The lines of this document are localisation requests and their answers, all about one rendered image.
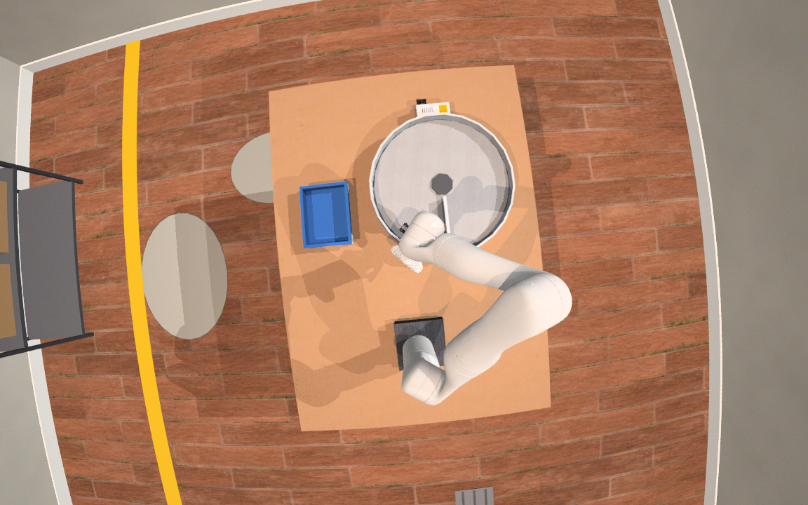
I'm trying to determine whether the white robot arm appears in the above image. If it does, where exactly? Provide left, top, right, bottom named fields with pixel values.
left=391, top=211, right=572, bottom=405

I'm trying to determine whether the blue crate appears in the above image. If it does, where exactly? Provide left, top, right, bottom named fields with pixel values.
left=299, top=181, right=354, bottom=248

